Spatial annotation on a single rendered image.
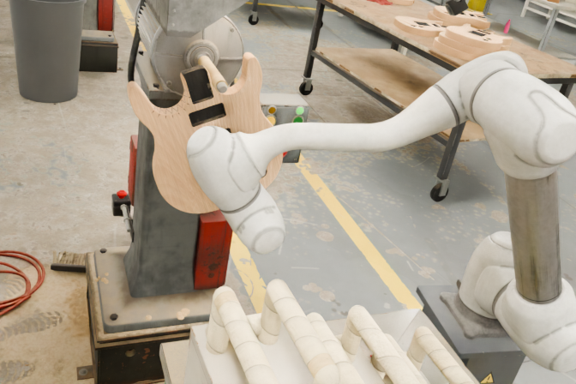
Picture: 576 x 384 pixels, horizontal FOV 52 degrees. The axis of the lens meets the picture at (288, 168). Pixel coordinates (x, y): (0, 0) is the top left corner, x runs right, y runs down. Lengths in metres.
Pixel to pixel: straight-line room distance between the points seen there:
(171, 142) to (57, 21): 2.82
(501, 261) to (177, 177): 0.87
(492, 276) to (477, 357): 0.22
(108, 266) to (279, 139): 1.34
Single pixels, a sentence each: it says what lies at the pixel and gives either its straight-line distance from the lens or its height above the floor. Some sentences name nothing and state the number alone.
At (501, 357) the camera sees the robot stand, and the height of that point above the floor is 0.67.
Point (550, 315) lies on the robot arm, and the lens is 1.50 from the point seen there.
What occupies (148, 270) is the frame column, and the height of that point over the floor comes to 0.41.
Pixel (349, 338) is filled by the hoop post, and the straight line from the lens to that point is 1.01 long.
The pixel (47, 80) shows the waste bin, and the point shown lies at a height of 0.17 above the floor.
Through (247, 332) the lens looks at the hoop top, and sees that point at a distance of 0.78.
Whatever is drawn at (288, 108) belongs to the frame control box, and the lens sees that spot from 1.75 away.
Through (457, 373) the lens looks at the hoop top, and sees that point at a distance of 1.07.
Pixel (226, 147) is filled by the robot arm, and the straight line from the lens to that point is 1.11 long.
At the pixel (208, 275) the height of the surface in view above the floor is 0.38.
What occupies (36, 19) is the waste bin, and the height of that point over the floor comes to 0.60.
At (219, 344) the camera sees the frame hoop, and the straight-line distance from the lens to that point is 0.89.
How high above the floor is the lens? 1.74
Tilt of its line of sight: 27 degrees down
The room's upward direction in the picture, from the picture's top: 11 degrees clockwise
